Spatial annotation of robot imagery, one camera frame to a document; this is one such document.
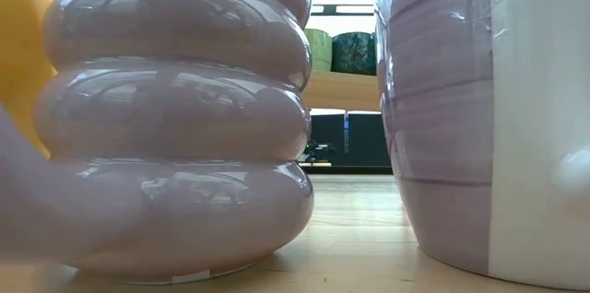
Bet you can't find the light green ceramic mug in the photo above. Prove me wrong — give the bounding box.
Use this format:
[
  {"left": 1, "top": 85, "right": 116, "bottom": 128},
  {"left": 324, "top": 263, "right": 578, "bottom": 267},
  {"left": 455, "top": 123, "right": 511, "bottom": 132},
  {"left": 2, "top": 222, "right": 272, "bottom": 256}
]
[{"left": 302, "top": 28, "right": 334, "bottom": 73}]

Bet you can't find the ribbed lilac ceramic mug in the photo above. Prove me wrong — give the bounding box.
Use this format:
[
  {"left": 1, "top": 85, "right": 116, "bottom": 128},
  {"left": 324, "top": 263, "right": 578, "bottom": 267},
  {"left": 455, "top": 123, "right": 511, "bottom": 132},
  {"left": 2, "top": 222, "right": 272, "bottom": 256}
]
[{"left": 0, "top": 0, "right": 315, "bottom": 285}]

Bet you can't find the lilac and white mug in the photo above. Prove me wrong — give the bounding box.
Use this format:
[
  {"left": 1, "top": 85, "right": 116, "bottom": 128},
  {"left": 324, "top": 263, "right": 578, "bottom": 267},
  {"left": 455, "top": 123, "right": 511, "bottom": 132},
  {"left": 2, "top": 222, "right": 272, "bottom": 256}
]
[{"left": 375, "top": 0, "right": 590, "bottom": 293}]

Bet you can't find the black room partition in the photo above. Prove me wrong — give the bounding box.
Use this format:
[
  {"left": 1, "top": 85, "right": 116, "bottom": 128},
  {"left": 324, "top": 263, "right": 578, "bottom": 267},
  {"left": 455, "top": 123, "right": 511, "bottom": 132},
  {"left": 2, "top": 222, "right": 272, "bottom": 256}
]
[{"left": 297, "top": 111, "right": 394, "bottom": 175}]

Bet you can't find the yellow ceramic mug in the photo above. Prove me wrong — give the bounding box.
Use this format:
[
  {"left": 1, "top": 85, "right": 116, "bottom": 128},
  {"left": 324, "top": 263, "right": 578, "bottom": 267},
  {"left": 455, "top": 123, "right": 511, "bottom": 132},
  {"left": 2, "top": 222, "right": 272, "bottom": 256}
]
[{"left": 0, "top": 0, "right": 59, "bottom": 159}]

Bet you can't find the wooden shelf black metal frame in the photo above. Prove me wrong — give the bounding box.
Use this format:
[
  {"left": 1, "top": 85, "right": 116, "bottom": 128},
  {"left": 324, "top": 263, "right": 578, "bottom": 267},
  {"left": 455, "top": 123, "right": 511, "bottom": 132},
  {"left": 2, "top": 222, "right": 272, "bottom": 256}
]
[{"left": 300, "top": 70, "right": 383, "bottom": 113}]

